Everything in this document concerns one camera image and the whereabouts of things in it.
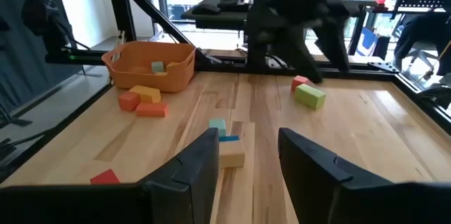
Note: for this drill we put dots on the orange plastic bin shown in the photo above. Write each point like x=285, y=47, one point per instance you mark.
x=155, y=83

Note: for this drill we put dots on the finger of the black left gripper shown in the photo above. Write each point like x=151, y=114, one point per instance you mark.
x=334, y=51
x=303, y=58

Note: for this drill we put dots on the blue rectangular block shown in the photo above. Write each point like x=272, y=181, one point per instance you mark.
x=229, y=138

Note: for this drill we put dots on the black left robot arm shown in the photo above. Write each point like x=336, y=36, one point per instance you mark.
x=267, y=5

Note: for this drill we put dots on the dark desk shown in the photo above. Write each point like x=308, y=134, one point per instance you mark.
x=218, y=19

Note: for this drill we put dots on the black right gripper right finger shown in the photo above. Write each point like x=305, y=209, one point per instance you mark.
x=352, y=203

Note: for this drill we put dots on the black hanging bag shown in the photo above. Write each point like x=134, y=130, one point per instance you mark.
x=42, y=9

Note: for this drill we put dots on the yellow rectangular block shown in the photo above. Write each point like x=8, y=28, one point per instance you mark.
x=146, y=93

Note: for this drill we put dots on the small teal cube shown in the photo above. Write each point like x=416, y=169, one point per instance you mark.
x=217, y=126
x=157, y=66

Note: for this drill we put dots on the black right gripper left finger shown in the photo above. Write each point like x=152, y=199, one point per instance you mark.
x=158, y=203

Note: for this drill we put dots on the red rectangular block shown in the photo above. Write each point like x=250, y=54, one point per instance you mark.
x=105, y=178

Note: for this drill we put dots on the green rectangular block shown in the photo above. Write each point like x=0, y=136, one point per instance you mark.
x=310, y=96

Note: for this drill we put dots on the orange-red rectangular block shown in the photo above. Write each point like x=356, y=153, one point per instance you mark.
x=151, y=109

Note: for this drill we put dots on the tan rectangular block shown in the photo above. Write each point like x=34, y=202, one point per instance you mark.
x=232, y=153

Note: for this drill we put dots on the black keyboard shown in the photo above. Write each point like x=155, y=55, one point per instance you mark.
x=232, y=1

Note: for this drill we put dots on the blue chair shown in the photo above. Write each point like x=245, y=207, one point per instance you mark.
x=366, y=41

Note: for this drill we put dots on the person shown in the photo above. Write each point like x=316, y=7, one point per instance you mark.
x=419, y=34

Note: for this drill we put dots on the black computer mouse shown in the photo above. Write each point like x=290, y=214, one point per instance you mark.
x=206, y=9

